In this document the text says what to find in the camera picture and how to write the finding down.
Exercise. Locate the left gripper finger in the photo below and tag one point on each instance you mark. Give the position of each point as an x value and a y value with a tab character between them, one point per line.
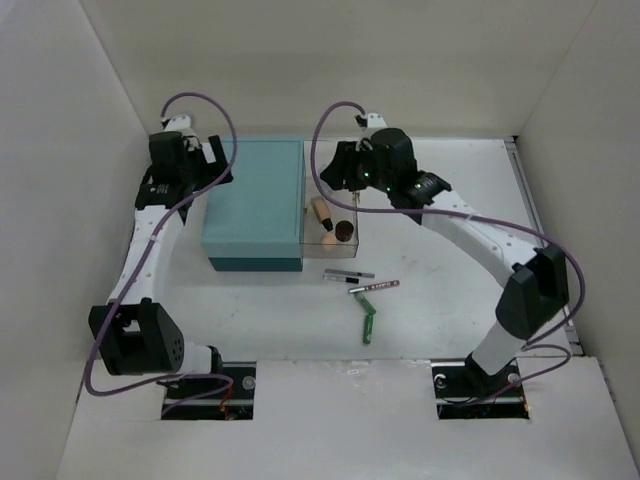
220	159
203	177

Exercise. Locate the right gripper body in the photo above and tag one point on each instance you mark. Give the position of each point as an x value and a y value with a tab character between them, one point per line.
367	171

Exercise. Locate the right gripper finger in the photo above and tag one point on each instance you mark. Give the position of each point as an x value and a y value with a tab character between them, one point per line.
346	153
335	174

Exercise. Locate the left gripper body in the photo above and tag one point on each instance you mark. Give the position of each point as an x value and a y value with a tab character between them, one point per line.
215	163

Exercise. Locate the beige foundation bottle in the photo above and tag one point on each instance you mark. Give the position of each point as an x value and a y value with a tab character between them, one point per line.
322	213

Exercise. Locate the clear acrylic drawer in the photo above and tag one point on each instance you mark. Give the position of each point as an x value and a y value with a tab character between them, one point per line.
313	232

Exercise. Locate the small black jar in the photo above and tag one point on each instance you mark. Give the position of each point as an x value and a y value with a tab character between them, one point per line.
344	231

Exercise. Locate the beige makeup sponge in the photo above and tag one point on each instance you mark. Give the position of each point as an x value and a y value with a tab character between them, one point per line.
329	242

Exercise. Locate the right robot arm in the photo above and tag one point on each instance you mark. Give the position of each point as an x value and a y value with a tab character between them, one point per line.
533	279

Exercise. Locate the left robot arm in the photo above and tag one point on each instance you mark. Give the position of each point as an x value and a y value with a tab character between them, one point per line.
136	334

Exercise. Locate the teal drawer box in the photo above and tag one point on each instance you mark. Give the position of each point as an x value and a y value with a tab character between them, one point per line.
255	223

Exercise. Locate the silver eyeliner pencil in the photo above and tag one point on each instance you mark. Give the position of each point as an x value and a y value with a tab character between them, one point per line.
348	273

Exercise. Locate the black silver pencil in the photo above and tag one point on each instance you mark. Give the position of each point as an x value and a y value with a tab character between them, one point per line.
341	279

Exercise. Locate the red lip pencil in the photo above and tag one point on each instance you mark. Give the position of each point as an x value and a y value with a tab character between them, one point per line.
375	287

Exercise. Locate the green tube upper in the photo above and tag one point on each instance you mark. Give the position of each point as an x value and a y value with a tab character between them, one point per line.
367	307

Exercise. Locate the green tube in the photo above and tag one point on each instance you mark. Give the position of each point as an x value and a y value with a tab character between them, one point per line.
367	329
367	307

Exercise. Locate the green tube lower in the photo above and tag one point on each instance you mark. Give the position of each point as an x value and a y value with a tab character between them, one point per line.
367	329

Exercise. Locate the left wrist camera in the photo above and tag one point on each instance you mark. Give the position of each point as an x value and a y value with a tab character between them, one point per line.
182	123

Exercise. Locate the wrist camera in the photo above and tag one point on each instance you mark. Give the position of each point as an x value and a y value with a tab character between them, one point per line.
182	123
370	122

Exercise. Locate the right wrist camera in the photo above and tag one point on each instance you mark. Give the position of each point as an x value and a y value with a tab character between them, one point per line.
370	122

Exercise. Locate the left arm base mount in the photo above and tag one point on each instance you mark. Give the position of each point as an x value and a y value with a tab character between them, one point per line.
212	399

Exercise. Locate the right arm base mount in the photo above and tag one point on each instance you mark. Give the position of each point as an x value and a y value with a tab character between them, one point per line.
462	394

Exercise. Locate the aluminium rail right edge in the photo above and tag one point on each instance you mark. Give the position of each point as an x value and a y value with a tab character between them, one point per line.
541	239

